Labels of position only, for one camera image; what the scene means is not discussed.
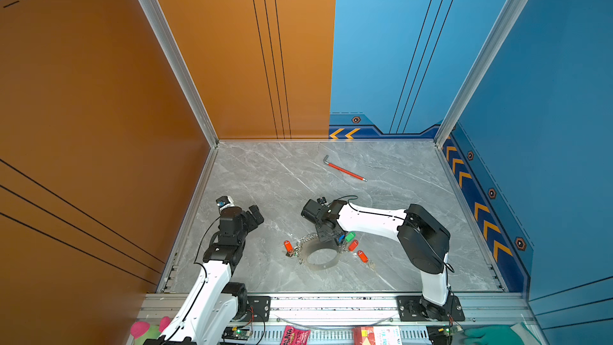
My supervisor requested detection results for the red white box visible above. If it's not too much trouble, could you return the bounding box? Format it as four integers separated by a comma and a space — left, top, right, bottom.
353, 326, 402, 345

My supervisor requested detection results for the red tagged key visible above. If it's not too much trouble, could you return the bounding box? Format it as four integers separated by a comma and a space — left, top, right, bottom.
356, 250, 376, 272

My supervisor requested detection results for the aluminium corner post left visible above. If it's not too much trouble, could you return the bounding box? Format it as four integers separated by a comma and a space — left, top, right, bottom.
138, 0, 219, 149

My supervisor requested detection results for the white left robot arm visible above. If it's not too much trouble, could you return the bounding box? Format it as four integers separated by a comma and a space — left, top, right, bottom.
134, 196, 264, 344

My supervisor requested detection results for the pink snack packet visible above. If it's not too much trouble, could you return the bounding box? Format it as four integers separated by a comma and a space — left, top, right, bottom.
280, 325, 311, 345

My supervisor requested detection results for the green cloth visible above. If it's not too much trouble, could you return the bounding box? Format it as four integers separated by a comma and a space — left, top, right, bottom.
463, 325, 523, 345

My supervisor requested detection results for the aluminium front rail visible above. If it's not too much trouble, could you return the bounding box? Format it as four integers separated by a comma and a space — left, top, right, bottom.
138, 291, 535, 327

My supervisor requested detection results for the red key tag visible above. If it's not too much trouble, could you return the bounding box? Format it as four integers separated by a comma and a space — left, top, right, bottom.
284, 241, 294, 257
347, 239, 359, 252

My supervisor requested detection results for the pink green plush toy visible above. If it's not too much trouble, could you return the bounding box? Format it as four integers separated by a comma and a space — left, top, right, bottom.
130, 316, 171, 345

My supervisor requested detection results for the aluminium corner post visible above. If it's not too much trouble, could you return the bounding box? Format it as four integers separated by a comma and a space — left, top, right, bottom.
434, 0, 529, 149
138, 0, 219, 149

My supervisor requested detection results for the green key tag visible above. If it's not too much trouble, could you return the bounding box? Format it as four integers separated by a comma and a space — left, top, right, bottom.
345, 232, 355, 244

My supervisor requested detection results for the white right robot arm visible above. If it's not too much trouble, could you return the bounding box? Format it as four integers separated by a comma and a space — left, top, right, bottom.
301, 198, 453, 308

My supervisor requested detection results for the green circuit board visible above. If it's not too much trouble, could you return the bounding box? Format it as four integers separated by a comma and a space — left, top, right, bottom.
222, 327, 252, 343

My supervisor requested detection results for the aluminium corner post right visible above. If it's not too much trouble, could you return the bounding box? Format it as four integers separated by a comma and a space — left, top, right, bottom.
434, 0, 529, 149

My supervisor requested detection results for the metal keyring with chain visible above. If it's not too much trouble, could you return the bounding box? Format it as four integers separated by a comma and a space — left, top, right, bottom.
291, 233, 343, 271

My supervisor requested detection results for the red handled hex key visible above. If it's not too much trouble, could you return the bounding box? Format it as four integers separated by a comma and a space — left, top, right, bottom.
323, 155, 367, 182

